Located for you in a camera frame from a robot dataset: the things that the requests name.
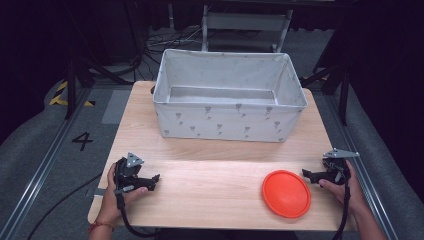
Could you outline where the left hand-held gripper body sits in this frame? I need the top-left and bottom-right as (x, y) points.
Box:
(113, 151), (146, 195)

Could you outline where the grey fabric storage box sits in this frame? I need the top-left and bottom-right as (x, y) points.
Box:
(152, 48), (309, 144)

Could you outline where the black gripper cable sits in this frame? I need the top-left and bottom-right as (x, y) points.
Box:
(330, 164), (352, 240)
(114, 191), (162, 239)

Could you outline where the black tripod stand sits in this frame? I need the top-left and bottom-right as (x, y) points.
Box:
(63, 0), (135, 120)
(299, 63), (351, 127)

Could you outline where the bundle of floor cables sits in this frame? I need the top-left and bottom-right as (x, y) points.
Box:
(141, 25), (205, 81)

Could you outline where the grey tape piece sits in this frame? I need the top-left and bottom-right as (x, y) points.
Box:
(85, 187), (108, 198)

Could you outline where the person's right hand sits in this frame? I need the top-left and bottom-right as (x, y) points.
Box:
(318, 159), (368, 215)

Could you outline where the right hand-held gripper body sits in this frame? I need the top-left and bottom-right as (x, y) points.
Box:
(321, 147), (361, 186)

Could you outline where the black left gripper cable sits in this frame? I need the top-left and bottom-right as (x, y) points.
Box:
(114, 191), (162, 239)

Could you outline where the yellow black hazard tape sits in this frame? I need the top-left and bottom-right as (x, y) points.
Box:
(48, 80), (97, 108)

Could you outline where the red string bracelet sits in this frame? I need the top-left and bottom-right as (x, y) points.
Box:
(87, 220), (116, 234)

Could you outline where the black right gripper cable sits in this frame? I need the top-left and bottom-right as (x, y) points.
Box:
(330, 164), (352, 240)

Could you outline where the person's left hand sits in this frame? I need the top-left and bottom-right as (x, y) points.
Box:
(95, 162), (149, 228)

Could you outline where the thin black floor cable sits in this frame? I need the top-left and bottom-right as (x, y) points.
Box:
(25, 171), (104, 240)

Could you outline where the metal floor rail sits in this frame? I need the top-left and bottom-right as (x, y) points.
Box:
(324, 93), (401, 240)
(0, 87), (95, 240)

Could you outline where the orange round disc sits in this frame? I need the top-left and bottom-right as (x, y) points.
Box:
(261, 169), (312, 220)

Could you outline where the grey metal chair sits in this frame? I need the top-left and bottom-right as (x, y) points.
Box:
(200, 4), (295, 54)

